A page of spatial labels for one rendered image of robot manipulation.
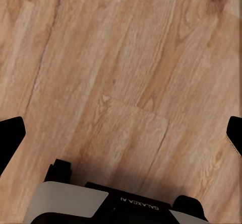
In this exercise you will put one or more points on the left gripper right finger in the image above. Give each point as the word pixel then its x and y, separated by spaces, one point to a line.
pixel 234 132

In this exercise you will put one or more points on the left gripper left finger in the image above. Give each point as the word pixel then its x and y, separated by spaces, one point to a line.
pixel 12 132

